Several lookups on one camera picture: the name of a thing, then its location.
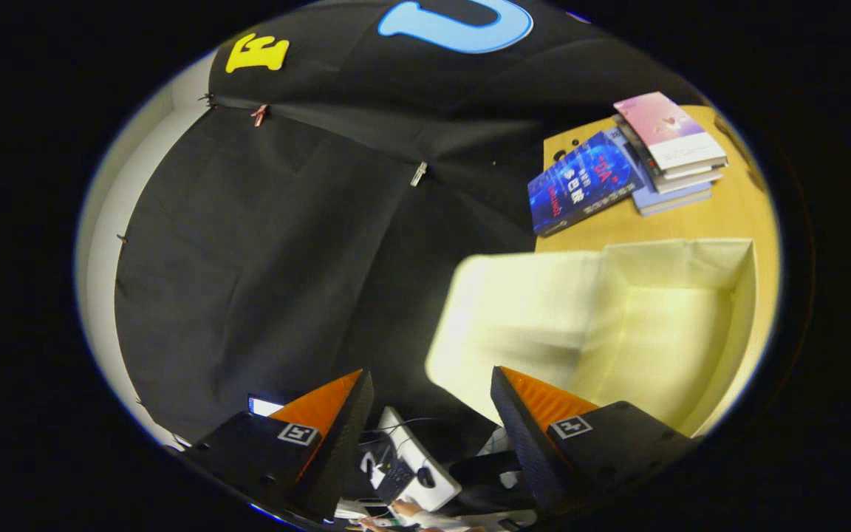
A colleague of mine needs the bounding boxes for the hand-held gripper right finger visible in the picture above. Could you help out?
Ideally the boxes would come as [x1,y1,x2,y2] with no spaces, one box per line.
[490,366,696,518]

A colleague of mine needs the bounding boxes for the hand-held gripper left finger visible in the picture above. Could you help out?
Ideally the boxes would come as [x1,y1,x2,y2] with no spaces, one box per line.
[178,369,376,522]

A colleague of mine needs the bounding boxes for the translucent storage box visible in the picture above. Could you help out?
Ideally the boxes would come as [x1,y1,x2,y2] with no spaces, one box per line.
[425,238,759,438]

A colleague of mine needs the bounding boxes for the white and black device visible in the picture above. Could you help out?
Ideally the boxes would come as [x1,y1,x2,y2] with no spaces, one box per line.
[358,406,463,512]

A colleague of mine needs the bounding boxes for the black backdrop cloth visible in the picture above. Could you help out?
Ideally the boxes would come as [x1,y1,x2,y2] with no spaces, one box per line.
[112,0,707,451]

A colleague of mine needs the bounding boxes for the dark blue book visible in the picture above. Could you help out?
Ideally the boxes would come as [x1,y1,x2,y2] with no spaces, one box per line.
[527,131,646,238]

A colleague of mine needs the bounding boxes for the light blue book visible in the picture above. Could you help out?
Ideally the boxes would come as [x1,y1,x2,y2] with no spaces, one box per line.
[603,127,714,217]

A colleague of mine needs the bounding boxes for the white book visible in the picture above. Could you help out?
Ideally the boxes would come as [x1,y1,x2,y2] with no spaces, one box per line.
[614,117,724,195]

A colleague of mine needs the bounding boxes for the pink cover book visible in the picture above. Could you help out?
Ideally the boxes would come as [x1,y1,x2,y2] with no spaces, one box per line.
[612,92,728,173]

